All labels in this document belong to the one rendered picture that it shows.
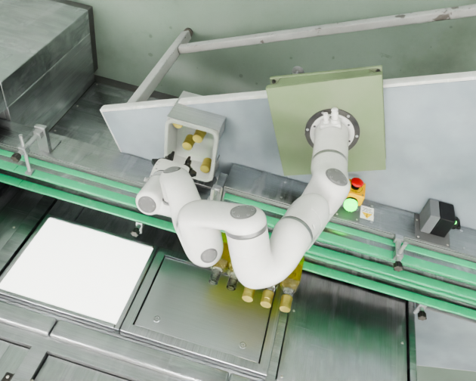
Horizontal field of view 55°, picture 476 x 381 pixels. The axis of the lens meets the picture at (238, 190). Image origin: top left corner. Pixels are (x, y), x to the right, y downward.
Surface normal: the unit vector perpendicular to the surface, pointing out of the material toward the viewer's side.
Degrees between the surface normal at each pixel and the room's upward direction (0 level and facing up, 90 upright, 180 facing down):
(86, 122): 90
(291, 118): 4
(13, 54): 90
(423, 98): 0
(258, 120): 0
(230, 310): 90
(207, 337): 90
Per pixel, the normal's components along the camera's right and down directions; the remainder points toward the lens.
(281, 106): -0.20, 0.64
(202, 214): -0.33, -0.64
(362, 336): 0.12, -0.69
